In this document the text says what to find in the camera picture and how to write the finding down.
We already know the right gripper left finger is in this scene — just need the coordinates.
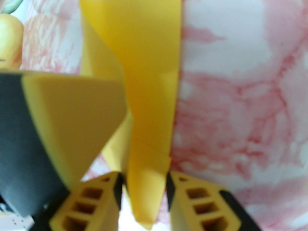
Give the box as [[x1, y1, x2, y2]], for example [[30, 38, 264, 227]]
[[49, 172, 123, 231]]

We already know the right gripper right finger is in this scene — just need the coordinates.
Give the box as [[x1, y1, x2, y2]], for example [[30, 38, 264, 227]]
[[166, 171, 263, 231]]

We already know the yellow paper sheet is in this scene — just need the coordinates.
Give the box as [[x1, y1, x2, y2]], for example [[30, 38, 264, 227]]
[[79, 0, 182, 230]]

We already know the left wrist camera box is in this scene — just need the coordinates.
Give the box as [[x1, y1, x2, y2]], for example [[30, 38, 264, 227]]
[[0, 202, 35, 231]]

